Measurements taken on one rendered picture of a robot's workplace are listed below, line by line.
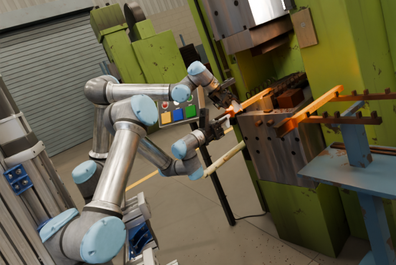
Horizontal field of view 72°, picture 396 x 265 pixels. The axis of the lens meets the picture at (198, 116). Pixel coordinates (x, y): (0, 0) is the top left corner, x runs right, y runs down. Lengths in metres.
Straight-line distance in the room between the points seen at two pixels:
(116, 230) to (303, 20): 1.19
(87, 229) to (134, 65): 5.45
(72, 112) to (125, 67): 3.41
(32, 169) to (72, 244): 0.37
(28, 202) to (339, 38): 1.43
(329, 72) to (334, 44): 0.14
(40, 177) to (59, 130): 7.92
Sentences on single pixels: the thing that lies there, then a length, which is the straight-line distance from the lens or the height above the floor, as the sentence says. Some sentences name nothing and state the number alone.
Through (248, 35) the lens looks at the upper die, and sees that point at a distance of 1.48.
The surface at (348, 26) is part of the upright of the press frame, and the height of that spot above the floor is 1.22.
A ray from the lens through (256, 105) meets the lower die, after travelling 1.60.
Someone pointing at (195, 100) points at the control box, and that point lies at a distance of 1.77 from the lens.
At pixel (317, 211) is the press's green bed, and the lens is 1.71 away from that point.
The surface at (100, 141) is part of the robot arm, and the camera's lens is 1.44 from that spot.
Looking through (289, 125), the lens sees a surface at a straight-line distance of 1.08.
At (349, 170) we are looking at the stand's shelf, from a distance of 1.23.
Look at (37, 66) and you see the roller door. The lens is 9.11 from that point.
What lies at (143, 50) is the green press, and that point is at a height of 1.74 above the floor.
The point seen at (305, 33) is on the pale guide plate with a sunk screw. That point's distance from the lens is 1.46.
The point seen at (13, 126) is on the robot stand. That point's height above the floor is 1.34.
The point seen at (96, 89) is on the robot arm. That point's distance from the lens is 1.23.
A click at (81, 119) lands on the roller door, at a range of 9.05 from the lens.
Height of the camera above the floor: 1.36
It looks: 13 degrees down
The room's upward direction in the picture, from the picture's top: 21 degrees counter-clockwise
